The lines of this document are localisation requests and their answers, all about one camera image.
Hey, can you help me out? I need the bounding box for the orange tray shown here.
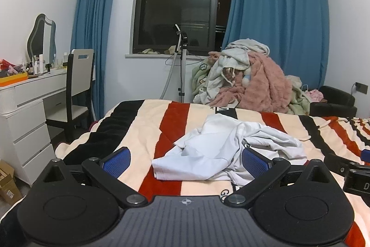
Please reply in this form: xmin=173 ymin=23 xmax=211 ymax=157
xmin=0 ymin=72 xmax=28 ymax=87

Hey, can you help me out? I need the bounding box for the white hooded garment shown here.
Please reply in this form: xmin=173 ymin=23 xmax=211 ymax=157
xmin=200 ymin=49 xmax=251 ymax=104

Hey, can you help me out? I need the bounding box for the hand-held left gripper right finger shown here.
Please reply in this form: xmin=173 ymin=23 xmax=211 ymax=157
xmin=224 ymin=147 xmax=330 ymax=208

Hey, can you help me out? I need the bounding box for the striped fleece blanket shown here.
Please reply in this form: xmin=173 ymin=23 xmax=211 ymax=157
xmin=0 ymin=99 xmax=370 ymax=247

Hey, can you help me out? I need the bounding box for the white dressing table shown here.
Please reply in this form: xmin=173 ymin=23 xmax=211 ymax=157
xmin=0 ymin=68 xmax=96 ymax=187

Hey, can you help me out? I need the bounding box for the blue curtain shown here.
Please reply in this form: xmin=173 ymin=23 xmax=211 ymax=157
xmin=221 ymin=0 xmax=330 ymax=91
xmin=70 ymin=0 xmax=136 ymax=122

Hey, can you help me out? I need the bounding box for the grey sweatshirt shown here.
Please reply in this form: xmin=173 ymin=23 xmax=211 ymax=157
xmin=225 ymin=39 xmax=271 ymax=57

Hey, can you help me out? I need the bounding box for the pink fluffy blanket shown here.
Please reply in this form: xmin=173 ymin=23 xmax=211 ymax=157
xmin=208 ymin=51 xmax=294 ymax=114

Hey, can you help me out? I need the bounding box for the group of toiletry bottles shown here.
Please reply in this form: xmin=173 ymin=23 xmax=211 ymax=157
xmin=22 ymin=53 xmax=70 ymax=75

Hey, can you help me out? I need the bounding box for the pink clothing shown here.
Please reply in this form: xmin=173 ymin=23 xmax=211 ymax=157
xmin=306 ymin=89 xmax=325 ymax=103

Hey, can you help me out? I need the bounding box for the wavy framed mirror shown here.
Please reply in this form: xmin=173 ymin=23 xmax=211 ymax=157
xmin=27 ymin=14 xmax=57 ymax=62

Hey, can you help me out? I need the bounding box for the black armchair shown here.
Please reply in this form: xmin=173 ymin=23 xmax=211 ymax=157
xmin=310 ymin=85 xmax=357 ymax=118

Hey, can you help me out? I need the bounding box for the dark framed window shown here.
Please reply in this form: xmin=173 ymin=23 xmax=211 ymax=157
xmin=125 ymin=0 xmax=233 ymax=59

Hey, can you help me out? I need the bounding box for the cardboard box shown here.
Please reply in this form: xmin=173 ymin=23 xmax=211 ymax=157
xmin=0 ymin=160 xmax=23 ymax=205

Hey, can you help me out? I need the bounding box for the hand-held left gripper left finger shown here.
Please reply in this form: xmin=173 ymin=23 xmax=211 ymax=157
xmin=43 ymin=147 xmax=149 ymax=208

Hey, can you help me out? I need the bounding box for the standing garment steamer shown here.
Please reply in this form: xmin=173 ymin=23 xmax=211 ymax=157
xmin=160 ymin=24 xmax=190 ymax=104

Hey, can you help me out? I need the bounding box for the green printed blanket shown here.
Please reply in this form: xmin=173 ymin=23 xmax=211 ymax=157
xmin=191 ymin=57 xmax=221 ymax=104

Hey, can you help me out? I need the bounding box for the pale green blanket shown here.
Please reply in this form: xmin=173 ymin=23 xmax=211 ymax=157
xmin=285 ymin=75 xmax=312 ymax=116

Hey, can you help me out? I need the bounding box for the black and white chair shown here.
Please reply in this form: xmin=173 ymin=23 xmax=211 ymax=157
xmin=46 ymin=49 xmax=95 ymax=143

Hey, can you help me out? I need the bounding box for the white shirt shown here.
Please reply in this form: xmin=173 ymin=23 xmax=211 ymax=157
xmin=152 ymin=113 xmax=307 ymax=187

